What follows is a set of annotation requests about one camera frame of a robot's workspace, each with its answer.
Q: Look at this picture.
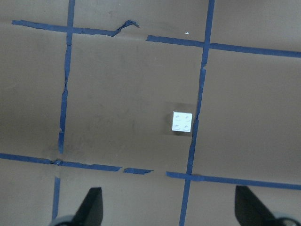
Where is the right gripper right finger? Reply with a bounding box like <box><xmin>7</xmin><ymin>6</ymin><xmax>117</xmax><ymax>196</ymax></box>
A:
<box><xmin>235</xmin><ymin>186</ymin><xmax>276</xmax><ymax>226</ymax></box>

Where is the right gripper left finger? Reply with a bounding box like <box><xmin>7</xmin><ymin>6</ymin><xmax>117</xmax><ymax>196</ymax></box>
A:
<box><xmin>71</xmin><ymin>187</ymin><xmax>103</xmax><ymax>226</ymax></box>

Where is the white block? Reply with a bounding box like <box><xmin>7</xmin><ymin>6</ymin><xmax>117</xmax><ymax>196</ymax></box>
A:
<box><xmin>172</xmin><ymin>111</ymin><xmax>193</xmax><ymax>133</ymax></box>

